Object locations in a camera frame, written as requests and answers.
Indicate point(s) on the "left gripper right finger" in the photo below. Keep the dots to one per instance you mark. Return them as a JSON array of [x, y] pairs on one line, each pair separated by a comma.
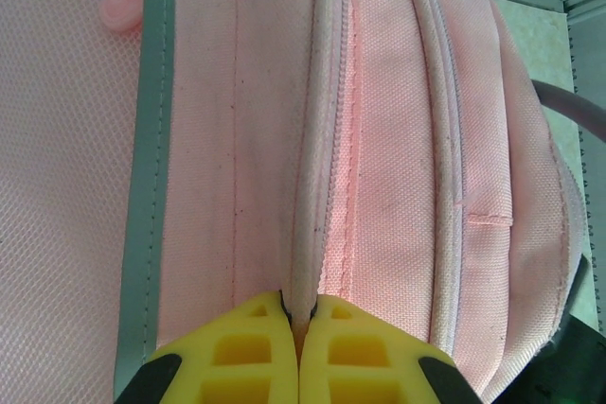
[[360, 352]]

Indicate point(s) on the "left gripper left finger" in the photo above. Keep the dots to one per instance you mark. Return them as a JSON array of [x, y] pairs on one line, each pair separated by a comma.
[[237, 352]]

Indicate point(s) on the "pink backpack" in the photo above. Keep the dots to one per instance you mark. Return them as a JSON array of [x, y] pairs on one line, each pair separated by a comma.
[[402, 139]]

